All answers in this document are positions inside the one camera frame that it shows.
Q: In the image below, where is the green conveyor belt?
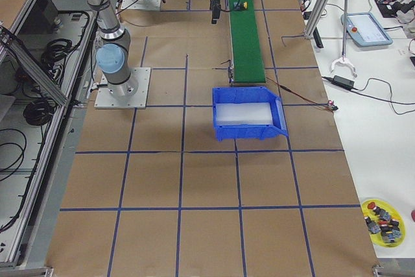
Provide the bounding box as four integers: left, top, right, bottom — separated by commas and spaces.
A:
228, 0, 266, 84

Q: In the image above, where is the teach pendant tablet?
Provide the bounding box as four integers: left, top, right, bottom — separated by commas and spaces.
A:
340, 12, 393, 47

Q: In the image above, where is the black power adapter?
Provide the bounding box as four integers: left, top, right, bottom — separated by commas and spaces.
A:
332, 75, 354, 90

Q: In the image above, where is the reacher grabber tool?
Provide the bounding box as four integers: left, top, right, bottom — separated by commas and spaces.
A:
330, 0, 357, 78

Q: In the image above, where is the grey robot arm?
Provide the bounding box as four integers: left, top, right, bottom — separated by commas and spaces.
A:
86, 0, 138, 97

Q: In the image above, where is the blue right plastic bin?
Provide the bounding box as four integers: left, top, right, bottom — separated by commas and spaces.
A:
212, 86, 288, 141

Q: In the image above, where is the yellow plate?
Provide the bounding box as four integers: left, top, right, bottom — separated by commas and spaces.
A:
361, 199, 406, 248

